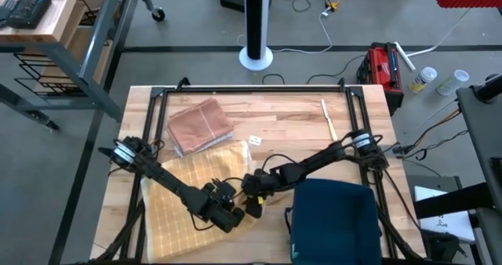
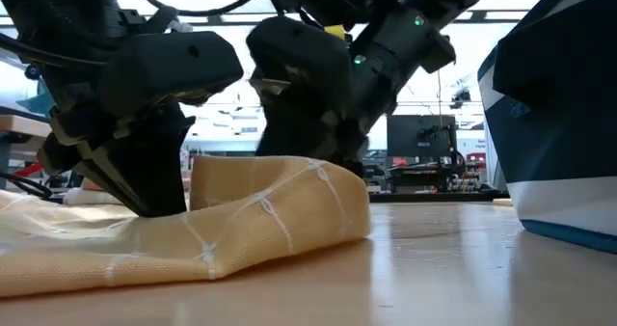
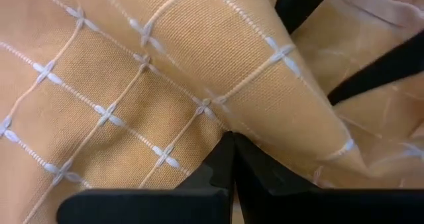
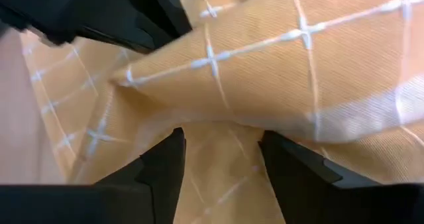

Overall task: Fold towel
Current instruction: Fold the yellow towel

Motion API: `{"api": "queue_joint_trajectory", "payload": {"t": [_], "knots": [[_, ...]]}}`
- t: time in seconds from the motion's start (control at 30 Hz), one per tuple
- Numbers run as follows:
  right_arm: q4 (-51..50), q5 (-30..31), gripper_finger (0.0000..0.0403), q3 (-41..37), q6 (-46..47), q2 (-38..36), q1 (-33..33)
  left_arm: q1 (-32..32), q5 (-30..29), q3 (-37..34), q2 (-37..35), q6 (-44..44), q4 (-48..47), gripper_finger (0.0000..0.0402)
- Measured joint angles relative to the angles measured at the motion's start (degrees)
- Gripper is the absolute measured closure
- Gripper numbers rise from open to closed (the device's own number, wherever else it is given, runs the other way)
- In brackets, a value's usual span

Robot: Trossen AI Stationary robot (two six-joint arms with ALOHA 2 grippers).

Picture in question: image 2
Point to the wooden stick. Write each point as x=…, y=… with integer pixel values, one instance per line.
x=502, y=202

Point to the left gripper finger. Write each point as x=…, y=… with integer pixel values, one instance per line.
x=159, y=162
x=115, y=181

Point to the wooden workbench grey frame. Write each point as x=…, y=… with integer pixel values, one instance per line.
x=21, y=126

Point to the navy fabric bin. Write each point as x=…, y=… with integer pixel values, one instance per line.
x=559, y=123

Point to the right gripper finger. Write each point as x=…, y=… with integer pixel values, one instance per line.
x=352, y=152
x=299, y=133

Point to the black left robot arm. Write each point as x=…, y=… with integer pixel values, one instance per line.
x=58, y=22

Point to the yellow tag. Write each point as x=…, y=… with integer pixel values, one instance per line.
x=336, y=31

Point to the yellow checked towel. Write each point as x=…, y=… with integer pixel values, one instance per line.
x=193, y=229

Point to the red black clip lead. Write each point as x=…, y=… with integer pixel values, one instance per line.
x=29, y=169

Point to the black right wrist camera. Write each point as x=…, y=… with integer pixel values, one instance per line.
x=303, y=61

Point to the black overhead bar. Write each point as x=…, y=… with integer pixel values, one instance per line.
x=491, y=16

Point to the low cluttered shelf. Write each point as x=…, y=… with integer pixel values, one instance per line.
x=434, y=179

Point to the black ceiling camera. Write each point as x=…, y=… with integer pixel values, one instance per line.
x=461, y=96
x=31, y=72

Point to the black monitor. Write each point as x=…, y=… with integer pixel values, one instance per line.
x=419, y=138

